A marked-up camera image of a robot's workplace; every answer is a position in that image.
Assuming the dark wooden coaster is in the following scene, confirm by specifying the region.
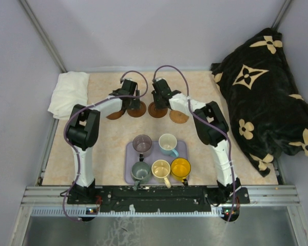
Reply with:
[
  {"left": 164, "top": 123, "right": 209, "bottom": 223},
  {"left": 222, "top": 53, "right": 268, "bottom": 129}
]
[
  {"left": 127, "top": 101, "right": 147, "bottom": 118},
  {"left": 106, "top": 110, "right": 125, "bottom": 120},
  {"left": 148, "top": 102, "right": 168, "bottom": 118}
]

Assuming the woven rattan coaster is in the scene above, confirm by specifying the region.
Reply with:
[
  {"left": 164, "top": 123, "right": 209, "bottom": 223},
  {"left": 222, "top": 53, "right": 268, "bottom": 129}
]
[{"left": 169, "top": 110, "right": 189, "bottom": 124}]

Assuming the light blue mug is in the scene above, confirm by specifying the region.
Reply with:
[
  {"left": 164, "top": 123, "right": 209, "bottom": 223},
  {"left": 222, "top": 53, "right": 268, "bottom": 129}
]
[{"left": 158, "top": 133, "right": 179, "bottom": 158}]

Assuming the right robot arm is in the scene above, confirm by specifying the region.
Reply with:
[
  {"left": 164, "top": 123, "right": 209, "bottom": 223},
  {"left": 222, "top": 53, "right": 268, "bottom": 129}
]
[{"left": 152, "top": 78, "right": 241, "bottom": 203}]

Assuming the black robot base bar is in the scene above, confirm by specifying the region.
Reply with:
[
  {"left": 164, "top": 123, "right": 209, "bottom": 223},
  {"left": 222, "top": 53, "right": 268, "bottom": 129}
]
[{"left": 66, "top": 184, "right": 250, "bottom": 213}]

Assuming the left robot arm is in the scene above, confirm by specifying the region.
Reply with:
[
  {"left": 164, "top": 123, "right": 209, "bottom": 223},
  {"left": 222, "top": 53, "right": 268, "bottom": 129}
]
[{"left": 64, "top": 79, "right": 140, "bottom": 203}]

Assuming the purple glass cup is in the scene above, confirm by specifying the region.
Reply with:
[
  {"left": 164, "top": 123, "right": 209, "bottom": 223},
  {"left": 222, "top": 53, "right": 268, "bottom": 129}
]
[{"left": 132, "top": 134, "right": 152, "bottom": 161}]

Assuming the white folded cloth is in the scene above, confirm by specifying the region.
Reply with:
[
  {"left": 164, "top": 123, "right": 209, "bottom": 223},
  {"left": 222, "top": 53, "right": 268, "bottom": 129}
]
[{"left": 48, "top": 71, "right": 90, "bottom": 120}]

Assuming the lavender plastic tray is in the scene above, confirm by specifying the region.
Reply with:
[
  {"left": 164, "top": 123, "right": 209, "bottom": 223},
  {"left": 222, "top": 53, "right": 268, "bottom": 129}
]
[{"left": 124, "top": 140, "right": 188, "bottom": 185}]

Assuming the cream mug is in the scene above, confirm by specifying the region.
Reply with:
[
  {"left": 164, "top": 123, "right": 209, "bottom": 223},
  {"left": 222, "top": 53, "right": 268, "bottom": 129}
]
[{"left": 151, "top": 159, "right": 171, "bottom": 188}]

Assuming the yellow mug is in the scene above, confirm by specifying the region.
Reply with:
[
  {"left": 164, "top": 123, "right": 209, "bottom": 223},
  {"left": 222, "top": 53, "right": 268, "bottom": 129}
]
[{"left": 170, "top": 158, "right": 191, "bottom": 186}]

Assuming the grey green mug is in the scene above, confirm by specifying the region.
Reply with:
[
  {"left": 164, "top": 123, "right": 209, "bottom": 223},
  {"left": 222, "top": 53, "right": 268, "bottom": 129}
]
[{"left": 131, "top": 161, "right": 152, "bottom": 191}]

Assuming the black floral blanket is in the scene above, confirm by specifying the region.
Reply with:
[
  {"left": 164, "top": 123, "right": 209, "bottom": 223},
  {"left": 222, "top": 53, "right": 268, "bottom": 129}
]
[{"left": 210, "top": 28, "right": 308, "bottom": 176}]

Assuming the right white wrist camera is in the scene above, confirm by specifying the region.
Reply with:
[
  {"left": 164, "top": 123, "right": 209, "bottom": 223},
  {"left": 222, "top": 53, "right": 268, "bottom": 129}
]
[{"left": 154, "top": 77, "right": 164, "bottom": 82}]

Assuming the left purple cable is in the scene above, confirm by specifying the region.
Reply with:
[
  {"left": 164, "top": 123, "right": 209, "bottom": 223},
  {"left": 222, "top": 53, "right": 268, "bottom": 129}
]
[{"left": 62, "top": 70, "right": 148, "bottom": 223}]

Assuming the purple cable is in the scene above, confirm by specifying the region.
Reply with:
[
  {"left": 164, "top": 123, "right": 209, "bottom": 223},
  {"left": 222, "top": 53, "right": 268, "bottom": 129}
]
[
  {"left": 62, "top": 70, "right": 148, "bottom": 223},
  {"left": 152, "top": 65, "right": 241, "bottom": 222}
]

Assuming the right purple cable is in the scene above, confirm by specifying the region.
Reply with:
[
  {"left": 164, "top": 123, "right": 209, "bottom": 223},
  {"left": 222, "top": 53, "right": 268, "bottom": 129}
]
[{"left": 152, "top": 65, "right": 241, "bottom": 222}]

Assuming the aluminium frame rail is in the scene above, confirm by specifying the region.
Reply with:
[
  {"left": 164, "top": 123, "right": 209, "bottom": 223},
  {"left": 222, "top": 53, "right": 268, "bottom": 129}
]
[{"left": 21, "top": 186, "right": 300, "bottom": 221}]

